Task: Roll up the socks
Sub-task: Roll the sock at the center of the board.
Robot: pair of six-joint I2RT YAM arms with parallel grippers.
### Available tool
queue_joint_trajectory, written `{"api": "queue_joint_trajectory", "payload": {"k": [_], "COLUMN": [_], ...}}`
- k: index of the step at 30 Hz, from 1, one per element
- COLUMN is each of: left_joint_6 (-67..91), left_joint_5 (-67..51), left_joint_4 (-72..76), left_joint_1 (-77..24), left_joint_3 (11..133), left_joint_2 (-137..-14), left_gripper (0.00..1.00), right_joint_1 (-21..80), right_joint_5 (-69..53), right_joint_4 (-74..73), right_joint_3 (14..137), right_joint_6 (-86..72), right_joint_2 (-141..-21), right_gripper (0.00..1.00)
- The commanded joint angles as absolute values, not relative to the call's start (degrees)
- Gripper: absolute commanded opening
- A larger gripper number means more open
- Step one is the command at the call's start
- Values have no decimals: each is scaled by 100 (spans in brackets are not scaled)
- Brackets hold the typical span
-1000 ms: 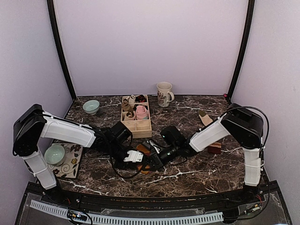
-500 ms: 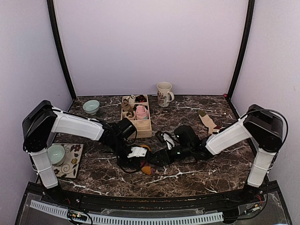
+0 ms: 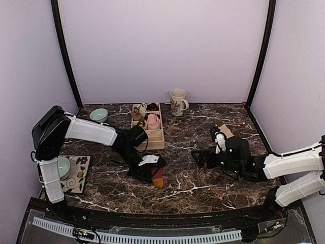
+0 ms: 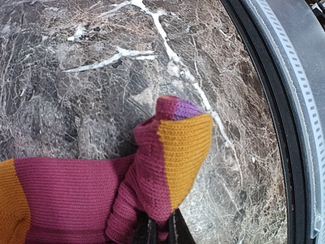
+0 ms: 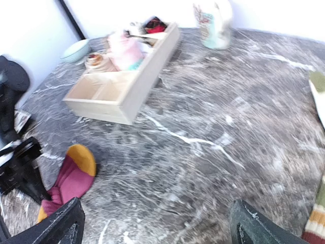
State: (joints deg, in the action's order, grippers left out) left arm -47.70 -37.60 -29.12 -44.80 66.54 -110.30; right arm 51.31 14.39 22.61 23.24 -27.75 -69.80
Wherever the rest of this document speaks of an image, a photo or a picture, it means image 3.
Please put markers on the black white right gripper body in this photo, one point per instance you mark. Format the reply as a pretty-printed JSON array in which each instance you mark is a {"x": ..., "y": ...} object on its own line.
[{"x": 235, "y": 170}]

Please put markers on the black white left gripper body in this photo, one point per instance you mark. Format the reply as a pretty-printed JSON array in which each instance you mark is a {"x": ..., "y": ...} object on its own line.
[{"x": 140, "y": 171}]

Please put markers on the maroon purple orange striped sock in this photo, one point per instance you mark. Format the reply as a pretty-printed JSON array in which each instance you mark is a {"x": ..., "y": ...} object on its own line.
[{"x": 157, "y": 177}]

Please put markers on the cream olive striped sock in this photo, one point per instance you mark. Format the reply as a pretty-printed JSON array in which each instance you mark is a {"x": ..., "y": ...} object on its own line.
[{"x": 223, "y": 128}]

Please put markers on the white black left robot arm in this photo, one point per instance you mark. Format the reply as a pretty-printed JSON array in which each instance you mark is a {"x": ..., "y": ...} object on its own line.
[{"x": 57, "y": 127}]

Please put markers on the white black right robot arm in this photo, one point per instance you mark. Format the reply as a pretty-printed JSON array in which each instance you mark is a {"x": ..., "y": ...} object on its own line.
[{"x": 270, "y": 166}]

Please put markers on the cream green rolled sock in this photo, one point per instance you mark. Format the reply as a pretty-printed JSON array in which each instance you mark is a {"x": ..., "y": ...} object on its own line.
[{"x": 142, "y": 124}]

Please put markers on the pink rolled sock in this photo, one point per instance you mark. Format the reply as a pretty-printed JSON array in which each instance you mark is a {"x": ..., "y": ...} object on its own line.
[{"x": 153, "y": 123}]

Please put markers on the wooden compartment organizer box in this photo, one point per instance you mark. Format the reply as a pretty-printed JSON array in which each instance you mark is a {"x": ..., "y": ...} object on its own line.
[{"x": 156, "y": 139}]

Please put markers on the beige rolled sock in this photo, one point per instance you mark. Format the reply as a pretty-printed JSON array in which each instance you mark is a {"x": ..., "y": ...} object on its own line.
[{"x": 136, "y": 115}]

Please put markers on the white ribbed rolled sock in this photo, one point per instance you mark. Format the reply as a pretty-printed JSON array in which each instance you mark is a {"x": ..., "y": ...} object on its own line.
[{"x": 143, "y": 107}]

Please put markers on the black red rolled sock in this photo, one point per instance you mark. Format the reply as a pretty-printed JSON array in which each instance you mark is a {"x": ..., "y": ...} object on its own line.
[{"x": 152, "y": 107}]

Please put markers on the seashell coral ceramic mug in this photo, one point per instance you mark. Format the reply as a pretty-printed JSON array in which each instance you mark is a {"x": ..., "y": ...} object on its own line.
[{"x": 178, "y": 101}]

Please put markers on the light blue ceramic bowl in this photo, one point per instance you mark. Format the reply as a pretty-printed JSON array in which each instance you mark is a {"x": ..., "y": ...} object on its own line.
[{"x": 99, "y": 115}]

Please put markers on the floral patterned tile coaster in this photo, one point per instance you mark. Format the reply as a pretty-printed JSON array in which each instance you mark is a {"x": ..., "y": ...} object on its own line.
[{"x": 75, "y": 183}]

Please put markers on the small green cup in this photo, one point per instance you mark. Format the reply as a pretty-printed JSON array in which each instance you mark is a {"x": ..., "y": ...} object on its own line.
[{"x": 64, "y": 167}]

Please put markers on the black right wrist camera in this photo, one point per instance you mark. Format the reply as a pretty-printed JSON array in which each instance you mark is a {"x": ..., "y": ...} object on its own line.
[{"x": 237, "y": 149}]

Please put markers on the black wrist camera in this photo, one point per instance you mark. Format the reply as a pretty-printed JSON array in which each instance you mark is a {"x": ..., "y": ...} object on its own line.
[
  {"x": 237, "y": 149},
  {"x": 137, "y": 135}
]

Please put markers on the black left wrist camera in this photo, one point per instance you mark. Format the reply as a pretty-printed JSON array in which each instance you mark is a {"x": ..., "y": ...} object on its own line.
[{"x": 137, "y": 135}]

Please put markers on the black front frame rail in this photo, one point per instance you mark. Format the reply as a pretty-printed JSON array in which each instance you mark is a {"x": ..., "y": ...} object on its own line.
[{"x": 96, "y": 219}]

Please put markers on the white slotted cable duct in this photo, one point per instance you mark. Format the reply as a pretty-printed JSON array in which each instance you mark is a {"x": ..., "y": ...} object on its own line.
[{"x": 137, "y": 236}]

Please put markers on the black right corner post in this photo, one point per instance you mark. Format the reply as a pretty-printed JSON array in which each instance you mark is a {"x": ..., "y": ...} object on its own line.
[{"x": 262, "y": 53}]

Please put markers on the black corner post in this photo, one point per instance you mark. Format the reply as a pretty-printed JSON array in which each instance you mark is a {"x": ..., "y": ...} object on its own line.
[
  {"x": 262, "y": 53},
  {"x": 64, "y": 52}
]

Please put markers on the black left corner post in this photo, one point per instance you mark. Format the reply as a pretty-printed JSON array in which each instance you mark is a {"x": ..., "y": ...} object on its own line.
[{"x": 64, "y": 52}]

